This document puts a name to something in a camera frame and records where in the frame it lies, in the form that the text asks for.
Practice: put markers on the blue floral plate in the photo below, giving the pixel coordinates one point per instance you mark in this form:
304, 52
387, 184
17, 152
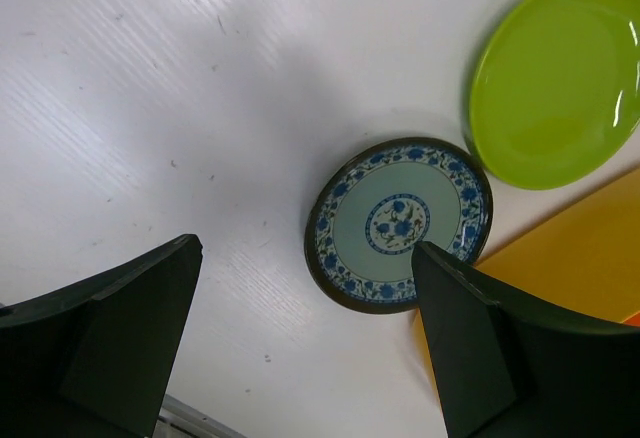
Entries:
366, 221

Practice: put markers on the orange plate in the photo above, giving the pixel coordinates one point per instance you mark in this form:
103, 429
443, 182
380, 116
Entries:
633, 320

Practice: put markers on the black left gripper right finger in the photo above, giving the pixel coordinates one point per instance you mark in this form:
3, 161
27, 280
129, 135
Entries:
509, 364

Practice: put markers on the yellow plastic bin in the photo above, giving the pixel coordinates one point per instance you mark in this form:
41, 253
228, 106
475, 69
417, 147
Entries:
585, 258

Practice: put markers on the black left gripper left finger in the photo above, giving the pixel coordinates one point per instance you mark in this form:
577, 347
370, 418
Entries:
93, 359

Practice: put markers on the aluminium rail front edge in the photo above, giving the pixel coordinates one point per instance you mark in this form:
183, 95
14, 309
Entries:
177, 419

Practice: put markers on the green plate near bin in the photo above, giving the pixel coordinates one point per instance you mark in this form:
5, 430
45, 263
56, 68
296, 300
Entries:
555, 92

